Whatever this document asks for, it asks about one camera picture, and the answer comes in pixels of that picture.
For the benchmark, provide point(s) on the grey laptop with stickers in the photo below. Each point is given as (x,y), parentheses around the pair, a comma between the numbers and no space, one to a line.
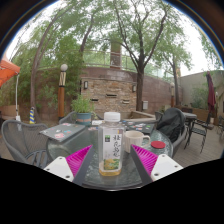
(61,131)

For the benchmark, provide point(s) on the wooden lamp post globe light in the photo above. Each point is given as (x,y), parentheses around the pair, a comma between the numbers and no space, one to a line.
(61,96)
(173,96)

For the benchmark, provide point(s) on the leaning trunk tree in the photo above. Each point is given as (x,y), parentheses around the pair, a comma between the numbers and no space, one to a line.
(35,83)

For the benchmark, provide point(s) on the blue yellow striped cone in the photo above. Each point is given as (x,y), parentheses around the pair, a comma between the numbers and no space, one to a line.
(32,116)

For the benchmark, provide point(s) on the white mug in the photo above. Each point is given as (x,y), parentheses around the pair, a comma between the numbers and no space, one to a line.
(135,141)

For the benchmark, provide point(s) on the white booklet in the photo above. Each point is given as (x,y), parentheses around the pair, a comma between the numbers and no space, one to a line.
(96,122)

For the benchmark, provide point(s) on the flat round red coaster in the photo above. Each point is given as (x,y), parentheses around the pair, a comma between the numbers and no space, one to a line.
(158,144)

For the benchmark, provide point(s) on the black metal patio chair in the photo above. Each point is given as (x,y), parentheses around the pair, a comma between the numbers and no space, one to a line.
(200,128)

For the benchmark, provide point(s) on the closed maroon patio umbrella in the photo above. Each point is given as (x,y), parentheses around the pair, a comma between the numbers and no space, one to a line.
(211,96)

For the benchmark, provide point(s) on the green plant in blue pot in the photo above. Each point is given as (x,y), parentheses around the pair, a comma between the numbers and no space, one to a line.
(82,108)

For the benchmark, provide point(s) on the black backpack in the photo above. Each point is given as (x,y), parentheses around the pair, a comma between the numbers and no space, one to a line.
(171,123)

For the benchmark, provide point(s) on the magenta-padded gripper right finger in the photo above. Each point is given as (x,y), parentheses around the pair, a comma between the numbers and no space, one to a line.
(163,165)

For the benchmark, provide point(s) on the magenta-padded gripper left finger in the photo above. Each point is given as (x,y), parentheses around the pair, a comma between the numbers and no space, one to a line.
(60,166)

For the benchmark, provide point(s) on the clear drink bottle white cap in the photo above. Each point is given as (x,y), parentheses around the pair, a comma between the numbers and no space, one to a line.
(111,146)

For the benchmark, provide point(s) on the round dark patio table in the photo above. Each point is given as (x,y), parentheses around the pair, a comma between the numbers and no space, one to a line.
(190,115)

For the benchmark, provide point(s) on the forked trunk tree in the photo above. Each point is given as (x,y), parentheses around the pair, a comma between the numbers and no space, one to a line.
(140,86)

